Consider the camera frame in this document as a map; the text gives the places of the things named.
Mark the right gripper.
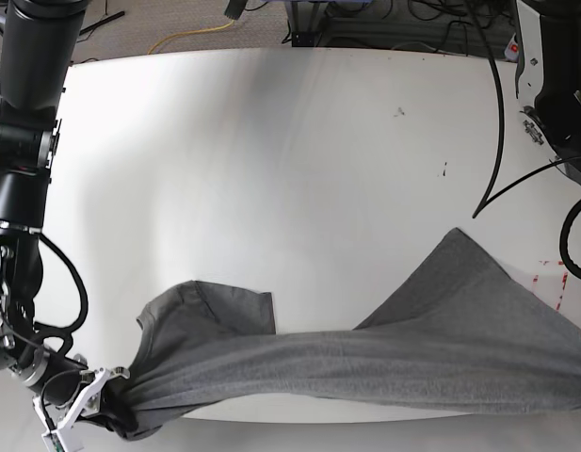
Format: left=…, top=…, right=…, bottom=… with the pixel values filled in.
left=16, top=355, right=138, bottom=440

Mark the grey T-shirt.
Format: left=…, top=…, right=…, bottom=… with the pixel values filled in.
left=119, top=229, right=581, bottom=441

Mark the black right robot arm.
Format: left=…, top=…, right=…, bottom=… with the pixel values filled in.
left=0, top=1, right=137, bottom=451

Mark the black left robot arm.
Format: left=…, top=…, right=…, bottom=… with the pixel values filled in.
left=512, top=1, right=581, bottom=186

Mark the black tripod on floor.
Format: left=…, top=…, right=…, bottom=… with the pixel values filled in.
left=0, top=8, right=126, bottom=39

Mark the red tape rectangle marking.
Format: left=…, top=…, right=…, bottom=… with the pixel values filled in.
left=530, top=260, right=569, bottom=312

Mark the white power strip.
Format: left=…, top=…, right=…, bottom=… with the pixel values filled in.
left=504, top=34, right=520, bottom=62

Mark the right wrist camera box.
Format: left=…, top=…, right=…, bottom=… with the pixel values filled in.
left=41, top=428, right=84, bottom=452

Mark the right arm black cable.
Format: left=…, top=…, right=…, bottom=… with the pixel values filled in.
left=33, top=233, right=91, bottom=340

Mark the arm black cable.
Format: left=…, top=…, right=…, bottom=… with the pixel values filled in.
left=463, top=0, right=581, bottom=283
left=33, top=233, right=91, bottom=340

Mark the yellow cable on floor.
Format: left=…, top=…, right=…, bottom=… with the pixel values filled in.
left=150, top=18, right=237, bottom=55

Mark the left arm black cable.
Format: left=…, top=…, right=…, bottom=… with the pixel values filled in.
left=463, top=0, right=581, bottom=283

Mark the black metal frame base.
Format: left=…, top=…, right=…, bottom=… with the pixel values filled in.
left=289, top=0, right=465, bottom=54

